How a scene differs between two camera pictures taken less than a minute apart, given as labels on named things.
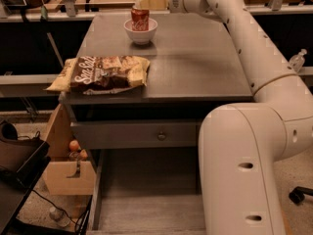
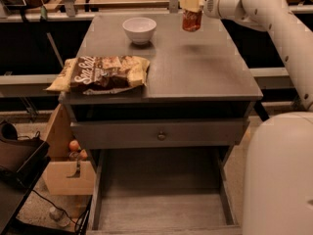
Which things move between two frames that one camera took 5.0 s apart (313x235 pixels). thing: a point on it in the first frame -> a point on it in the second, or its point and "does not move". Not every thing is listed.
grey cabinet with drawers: [147, 138] does not move
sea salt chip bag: [101, 74] does not move
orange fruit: [73, 145] does not move
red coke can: [140, 19] -> [192, 21]
